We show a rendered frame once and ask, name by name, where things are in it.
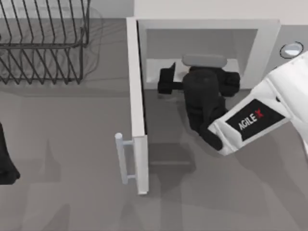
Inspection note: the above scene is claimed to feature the pale grey rounded box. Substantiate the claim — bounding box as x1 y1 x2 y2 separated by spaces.
181 54 227 67

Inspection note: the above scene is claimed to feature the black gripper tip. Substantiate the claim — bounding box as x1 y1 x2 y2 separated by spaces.
0 122 21 186

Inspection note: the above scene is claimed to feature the white microwave door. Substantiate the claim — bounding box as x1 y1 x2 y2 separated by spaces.
126 17 150 196

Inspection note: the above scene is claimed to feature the round microwave knob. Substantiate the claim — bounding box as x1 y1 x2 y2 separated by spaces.
280 41 303 59

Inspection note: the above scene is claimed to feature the pale grey door handle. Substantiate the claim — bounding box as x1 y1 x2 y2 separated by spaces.
115 132 134 185

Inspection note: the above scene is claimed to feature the white microwave oven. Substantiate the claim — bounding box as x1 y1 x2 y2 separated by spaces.
133 0 308 102

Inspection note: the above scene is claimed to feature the dark grey wire rack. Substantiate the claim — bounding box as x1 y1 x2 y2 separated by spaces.
0 0 92 85

